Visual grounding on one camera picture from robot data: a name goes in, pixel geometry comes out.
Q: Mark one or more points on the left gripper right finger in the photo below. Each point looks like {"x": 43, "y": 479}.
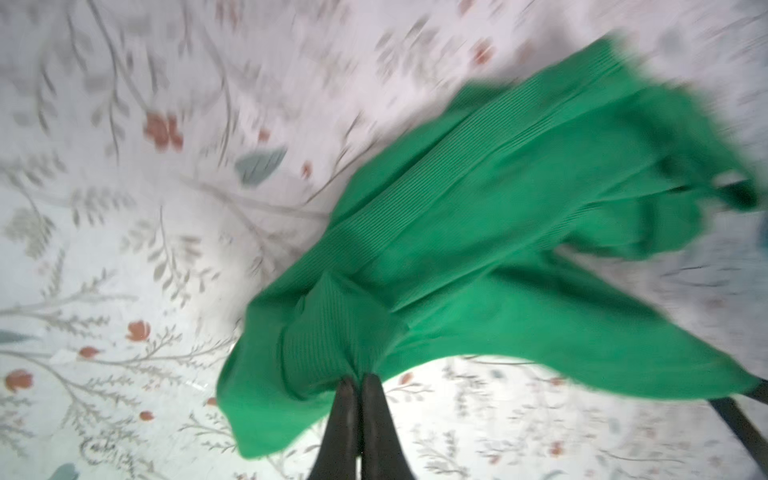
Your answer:
{"x": 382, "y": 455}

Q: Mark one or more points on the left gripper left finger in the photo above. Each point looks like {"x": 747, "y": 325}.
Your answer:
{"x": 341, "y": 444}

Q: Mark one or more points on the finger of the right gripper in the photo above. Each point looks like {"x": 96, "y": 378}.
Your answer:
{"x": 747, "y": 434}

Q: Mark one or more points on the green tank top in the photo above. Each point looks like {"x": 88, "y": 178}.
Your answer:
{"x": 446, "y": 244}

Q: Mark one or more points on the floral table mat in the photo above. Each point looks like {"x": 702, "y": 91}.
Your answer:
{"x": 163, "y": 161}

